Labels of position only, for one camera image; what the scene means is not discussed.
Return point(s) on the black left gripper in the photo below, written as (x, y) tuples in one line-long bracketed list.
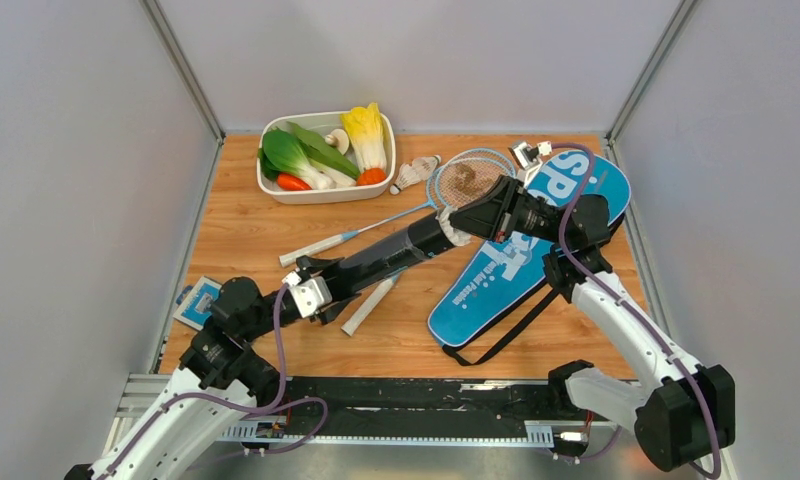
[(312, 266)]

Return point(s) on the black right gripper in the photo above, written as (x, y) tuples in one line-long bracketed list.
[(492, 214)]

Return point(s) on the black shuttlecock tube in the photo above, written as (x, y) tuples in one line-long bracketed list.
[(405, 248)]

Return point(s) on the white shuttlecock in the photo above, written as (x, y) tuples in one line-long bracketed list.
[(424, 167), (456, 237), (407, 176)]

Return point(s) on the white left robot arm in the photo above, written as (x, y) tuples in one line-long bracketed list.
[(220, 378)]

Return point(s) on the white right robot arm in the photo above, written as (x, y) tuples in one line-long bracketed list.
[(679, 411)]

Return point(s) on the blue racket lower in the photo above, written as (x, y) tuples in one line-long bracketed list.
[(370, 308)]

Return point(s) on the blue racket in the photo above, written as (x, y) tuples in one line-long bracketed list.
[(370, 308), (335, 240)]

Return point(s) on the blue racket upper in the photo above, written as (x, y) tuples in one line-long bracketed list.
[(335, 240)]

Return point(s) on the blue racket bag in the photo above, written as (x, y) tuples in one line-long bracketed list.
[(502, 276)]

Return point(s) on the red pepper toy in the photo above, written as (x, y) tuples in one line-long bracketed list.
[(288, 182)]

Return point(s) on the orange carrot toy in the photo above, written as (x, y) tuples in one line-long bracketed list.
[(371, 176)]

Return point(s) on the green leaf vegetable toy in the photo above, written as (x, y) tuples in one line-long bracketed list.
[(317, 149)]

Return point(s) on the green bok choy toy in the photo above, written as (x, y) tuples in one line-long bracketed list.
[(281, 154)]

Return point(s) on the blue book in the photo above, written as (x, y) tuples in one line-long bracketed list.
[(193, 306)]

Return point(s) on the beige mushroom toy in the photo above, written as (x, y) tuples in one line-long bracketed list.
[(338, 139)]

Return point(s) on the white rectangular tray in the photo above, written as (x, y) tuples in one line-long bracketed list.
[(345, 188)]

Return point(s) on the yellow cabbage toy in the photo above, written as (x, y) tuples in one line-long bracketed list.
[(365, 128)]

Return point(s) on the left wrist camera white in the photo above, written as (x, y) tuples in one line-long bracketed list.
[(309, 294)]

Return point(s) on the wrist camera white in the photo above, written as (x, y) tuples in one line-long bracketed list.
[(530, 158), (309, 294)]

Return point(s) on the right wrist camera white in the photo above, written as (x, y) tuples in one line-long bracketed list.
[(530, 158)]

